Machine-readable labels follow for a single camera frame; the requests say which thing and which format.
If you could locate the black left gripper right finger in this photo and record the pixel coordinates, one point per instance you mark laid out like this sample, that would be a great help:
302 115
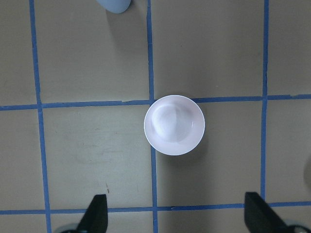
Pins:
259 217

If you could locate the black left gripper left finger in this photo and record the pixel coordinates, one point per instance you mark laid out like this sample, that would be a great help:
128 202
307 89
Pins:
95 219

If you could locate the blue cup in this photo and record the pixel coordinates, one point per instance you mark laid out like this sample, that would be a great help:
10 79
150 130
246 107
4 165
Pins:
115 6

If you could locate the pink bowl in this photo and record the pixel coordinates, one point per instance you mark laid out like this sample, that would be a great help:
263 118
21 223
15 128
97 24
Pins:
174 125

